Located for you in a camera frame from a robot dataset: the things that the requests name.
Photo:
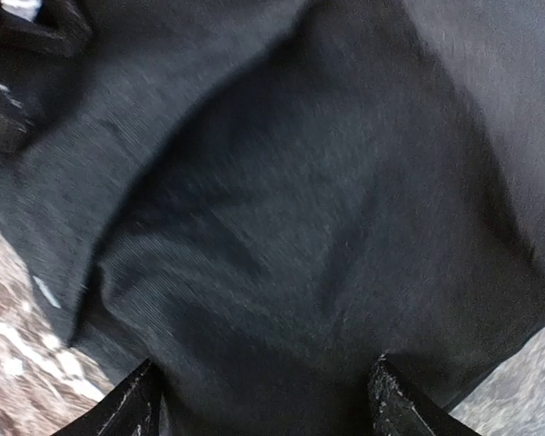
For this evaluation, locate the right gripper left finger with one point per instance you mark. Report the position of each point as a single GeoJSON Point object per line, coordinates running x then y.
{"type": "Point", "coordinates": [131, 408]}

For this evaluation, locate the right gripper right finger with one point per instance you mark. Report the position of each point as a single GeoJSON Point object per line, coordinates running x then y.
{"type": "Point", "coordinates": [399, 408]}

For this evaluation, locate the black long sleeve shirt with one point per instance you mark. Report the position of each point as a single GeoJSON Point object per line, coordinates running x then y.
{"type": "Point", "coordinates": [265, 198]}

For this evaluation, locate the grey folded shirt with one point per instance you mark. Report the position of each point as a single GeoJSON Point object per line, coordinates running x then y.
{"type": "Point", "coordinates": [511, 401]}

